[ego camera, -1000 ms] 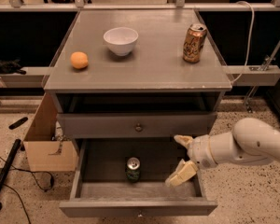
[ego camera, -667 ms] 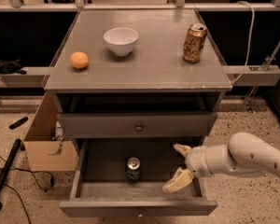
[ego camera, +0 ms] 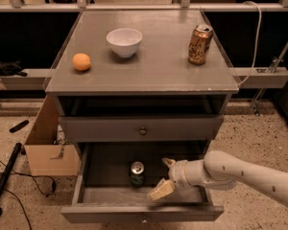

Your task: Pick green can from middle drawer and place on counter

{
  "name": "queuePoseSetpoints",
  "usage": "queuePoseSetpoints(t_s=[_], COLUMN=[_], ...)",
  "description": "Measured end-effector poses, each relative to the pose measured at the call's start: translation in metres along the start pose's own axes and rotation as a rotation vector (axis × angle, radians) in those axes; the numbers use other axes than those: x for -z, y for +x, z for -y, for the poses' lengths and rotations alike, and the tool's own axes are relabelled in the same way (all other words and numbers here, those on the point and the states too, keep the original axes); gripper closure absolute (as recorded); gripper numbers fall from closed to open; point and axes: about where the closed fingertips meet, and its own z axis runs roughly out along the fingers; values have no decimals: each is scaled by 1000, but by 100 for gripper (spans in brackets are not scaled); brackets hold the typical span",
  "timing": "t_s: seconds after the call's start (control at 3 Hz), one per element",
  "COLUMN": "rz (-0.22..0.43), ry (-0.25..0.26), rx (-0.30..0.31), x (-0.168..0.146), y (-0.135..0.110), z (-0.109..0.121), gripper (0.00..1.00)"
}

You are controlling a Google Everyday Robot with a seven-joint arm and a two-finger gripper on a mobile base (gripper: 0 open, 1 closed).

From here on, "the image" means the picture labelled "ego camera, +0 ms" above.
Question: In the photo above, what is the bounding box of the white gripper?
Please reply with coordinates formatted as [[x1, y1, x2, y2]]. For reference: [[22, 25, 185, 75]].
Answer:
[[148, 157, 205, 200]]

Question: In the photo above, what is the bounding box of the green soda can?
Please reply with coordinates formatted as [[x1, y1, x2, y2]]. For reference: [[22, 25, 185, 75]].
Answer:
[[130, 161, 145, 187]]

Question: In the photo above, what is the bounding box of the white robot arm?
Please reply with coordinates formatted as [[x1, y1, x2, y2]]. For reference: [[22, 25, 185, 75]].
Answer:
[[148, 150, 288, 207]]

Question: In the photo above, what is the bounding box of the open grey middle drawer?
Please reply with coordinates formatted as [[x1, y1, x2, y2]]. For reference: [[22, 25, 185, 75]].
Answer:
[[61, 141, 224, 223]]

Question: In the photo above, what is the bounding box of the closed grey top drawer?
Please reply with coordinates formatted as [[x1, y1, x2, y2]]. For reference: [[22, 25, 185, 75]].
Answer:
[[59, 115, 223, 142]]

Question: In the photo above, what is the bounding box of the grey wooden drawer cabinet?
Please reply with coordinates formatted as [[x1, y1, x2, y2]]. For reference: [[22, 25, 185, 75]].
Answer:
[[42, 9, 240, 165]]

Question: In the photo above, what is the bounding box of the gold soda can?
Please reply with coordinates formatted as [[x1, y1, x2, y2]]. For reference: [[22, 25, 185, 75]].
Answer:
[[188, 24, 213, 65]]

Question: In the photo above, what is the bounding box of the cardboard box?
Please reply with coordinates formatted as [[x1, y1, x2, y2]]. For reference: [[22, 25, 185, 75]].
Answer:
[[24, 97, 81, 176]]

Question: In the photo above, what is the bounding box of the white ceramic bowl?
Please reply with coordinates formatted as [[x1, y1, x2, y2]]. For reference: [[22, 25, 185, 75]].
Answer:
[[107, 28, 143, 58]]

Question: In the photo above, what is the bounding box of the orange fruit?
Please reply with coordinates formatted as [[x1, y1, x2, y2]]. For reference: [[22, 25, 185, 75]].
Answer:
[[72, 53, 91, 71]]

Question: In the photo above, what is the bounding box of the small black floor object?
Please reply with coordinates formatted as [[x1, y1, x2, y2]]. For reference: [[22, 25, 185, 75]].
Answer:
[[9, 120, 30, 133]]

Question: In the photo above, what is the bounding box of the black pole on floor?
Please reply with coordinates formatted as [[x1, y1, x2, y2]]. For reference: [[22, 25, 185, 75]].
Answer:
[[0, 143, 22, 216]]

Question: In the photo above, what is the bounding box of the white cable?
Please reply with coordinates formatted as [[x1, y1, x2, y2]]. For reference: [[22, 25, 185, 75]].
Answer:
[[236, 0, 263, 88]]

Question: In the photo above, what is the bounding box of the black cloth on rail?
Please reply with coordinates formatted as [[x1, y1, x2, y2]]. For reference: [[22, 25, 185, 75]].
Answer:
[[0, 60, 27, 77]]

